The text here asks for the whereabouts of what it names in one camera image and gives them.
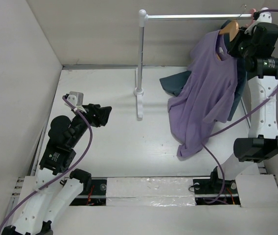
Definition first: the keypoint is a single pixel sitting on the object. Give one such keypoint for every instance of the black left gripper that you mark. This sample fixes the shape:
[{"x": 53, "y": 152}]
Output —
[{"x": 98, "y": 115}]

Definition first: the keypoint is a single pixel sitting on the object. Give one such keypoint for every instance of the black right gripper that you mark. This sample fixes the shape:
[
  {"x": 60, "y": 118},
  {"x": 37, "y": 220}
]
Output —
[{"x": 234, "y": 44}]

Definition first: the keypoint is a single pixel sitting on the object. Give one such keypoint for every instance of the wooden clothes hanger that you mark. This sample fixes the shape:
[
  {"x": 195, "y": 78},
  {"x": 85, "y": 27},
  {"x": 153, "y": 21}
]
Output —
[{"x": 229, "y": 28}]

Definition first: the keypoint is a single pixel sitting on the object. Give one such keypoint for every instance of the purple t shirt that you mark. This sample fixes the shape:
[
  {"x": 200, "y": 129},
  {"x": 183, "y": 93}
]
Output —
[{"x": 205, "y": 99}]

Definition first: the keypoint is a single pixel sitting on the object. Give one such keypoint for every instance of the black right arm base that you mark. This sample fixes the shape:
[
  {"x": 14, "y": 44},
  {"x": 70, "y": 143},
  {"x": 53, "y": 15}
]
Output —
[{"x": 211, "y": 191}]

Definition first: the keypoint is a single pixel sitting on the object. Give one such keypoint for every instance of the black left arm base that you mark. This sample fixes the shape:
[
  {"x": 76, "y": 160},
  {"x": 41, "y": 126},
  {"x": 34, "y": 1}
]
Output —
[{"x": 96, "y": 196}]

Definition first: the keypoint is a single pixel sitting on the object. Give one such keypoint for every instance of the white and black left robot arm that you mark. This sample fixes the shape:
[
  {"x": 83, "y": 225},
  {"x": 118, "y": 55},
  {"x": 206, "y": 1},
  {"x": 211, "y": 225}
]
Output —
[{"x": 58, "y": 181}]

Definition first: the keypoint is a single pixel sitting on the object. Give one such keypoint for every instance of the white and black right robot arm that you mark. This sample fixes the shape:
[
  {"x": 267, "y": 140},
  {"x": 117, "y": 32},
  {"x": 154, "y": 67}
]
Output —
[{"x": 262, "y": 141}]

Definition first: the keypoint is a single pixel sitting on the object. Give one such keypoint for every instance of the pink plastic clothes hanger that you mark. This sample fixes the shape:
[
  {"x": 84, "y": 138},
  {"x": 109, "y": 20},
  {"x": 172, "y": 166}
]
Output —
[{"x": 252, "y": 11}]

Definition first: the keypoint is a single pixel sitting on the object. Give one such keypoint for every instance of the dark teal t shirt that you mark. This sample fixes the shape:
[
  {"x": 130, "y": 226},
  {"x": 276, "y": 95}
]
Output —
[{"x": 174, "y": 84}]

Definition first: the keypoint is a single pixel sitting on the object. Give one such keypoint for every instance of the white and silver clothes rack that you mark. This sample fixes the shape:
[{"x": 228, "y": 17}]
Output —
[{"x": 143, "y": 18}]

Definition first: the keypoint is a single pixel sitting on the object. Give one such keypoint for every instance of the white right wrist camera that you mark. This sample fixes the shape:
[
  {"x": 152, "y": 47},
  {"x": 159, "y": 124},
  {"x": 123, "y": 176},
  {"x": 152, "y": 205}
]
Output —
[{"x": 263, "y": 17}]

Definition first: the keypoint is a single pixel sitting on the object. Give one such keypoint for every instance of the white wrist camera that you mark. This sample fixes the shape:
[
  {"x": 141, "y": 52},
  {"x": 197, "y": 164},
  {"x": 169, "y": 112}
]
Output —
[
  {"x": 263, "y": 17},
  {"x": 75, "y": 99}
]

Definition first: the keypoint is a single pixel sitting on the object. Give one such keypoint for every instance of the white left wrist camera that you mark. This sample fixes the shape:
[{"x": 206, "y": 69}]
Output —
[{"x": 75, "y": 99}]

